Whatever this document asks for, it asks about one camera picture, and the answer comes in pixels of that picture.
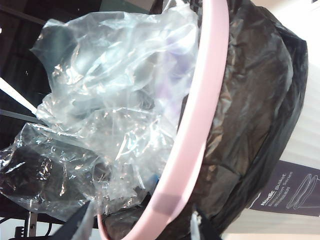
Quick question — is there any dark trash can label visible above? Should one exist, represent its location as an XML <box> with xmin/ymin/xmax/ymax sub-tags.
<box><xmin>249</xmin><ymin>159</ymin><xmax>320</xmax><ymax>218</ymax></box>

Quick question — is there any ceiling light strip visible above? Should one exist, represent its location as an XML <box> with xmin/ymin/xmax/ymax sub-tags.
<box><xmin>0</xmin><ymin>77</ymin><xmax>38</xmax><ymax>114</ymax></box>

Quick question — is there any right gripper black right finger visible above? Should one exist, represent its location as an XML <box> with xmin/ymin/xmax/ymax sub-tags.
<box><xmin>191</xmin><ymin>203</ymin><xmax>223</xmax><ymax>240</ymax></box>

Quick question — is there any clear crumpled plastic bag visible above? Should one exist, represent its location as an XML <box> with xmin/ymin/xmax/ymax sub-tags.
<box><xmin>0</xmin><ymin>0</ymin><xmax>201</xmax><ymax>223</ymax></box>

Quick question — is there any pink ring lid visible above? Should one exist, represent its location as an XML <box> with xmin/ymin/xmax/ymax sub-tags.
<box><xmin>97</xmin><ymin>0</ymin><xmax>230</xmax><ymax>240</ymax></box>

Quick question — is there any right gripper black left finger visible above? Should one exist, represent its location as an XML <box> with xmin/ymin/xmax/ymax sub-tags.
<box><xmin>51</xmin><ymin>199</ymin><xmax>97</xmax><ymax>240</ymax></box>

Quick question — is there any black garbage bag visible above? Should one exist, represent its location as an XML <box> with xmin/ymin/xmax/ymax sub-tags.
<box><xmin>99</xmin><ymin>0</ymin><xmax>309</xmax><ymax>240</ymax></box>

